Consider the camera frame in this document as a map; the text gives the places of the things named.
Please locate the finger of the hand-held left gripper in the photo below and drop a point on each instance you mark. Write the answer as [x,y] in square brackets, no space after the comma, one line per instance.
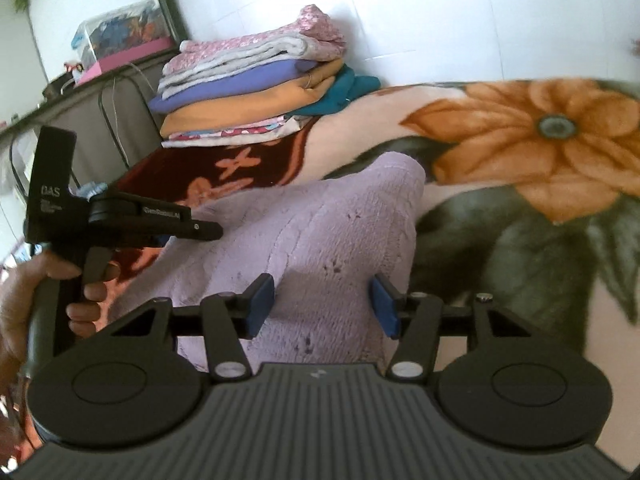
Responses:
[185,225]

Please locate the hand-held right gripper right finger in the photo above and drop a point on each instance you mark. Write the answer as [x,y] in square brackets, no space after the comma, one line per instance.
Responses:
[382,310]

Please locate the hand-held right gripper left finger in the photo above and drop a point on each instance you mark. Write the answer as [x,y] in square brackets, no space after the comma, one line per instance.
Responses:
[261,305]

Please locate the lavender knitted sweater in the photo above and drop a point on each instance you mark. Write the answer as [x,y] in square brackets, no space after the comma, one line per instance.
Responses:
[300,240]

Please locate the person's left hand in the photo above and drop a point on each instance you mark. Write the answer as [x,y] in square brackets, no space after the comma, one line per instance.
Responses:
[17,310]

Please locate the dark grey cabinet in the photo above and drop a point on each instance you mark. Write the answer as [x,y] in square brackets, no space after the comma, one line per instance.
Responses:
[85,115]

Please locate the white patterned folded cloth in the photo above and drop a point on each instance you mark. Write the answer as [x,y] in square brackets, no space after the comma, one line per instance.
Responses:
[235,132]

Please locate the orange folded cloth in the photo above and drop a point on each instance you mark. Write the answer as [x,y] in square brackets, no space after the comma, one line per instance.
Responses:
[240,107]

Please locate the floral fleece blanket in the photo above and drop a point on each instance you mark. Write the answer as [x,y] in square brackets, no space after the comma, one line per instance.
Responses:
[500,240]

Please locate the purple folded cloth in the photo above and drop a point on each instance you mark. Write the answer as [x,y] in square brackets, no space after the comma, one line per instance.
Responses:
[225,85]

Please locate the clear box with pink lid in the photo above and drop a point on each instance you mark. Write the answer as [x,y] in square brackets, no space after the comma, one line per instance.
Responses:
[120,35]

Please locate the pink floral folded quilt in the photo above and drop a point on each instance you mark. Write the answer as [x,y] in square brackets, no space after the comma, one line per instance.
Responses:
[250,50]

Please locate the teal folded cloth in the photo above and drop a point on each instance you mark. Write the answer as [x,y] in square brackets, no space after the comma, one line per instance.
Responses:
[350,87]

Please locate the dark door frame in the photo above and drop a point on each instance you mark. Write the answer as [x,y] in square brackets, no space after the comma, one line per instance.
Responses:
[167,0]

